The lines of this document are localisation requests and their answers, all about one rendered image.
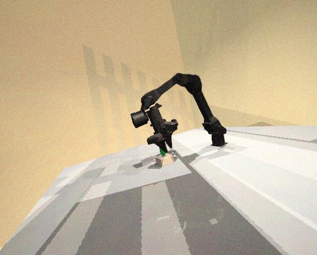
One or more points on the small beige block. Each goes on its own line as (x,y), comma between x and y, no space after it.
(163,161)

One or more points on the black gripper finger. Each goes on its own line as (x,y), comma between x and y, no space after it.
(162,145)
(168,139)

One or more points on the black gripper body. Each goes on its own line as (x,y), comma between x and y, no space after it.
(158,135)

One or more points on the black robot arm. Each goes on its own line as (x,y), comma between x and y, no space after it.
(193,85)

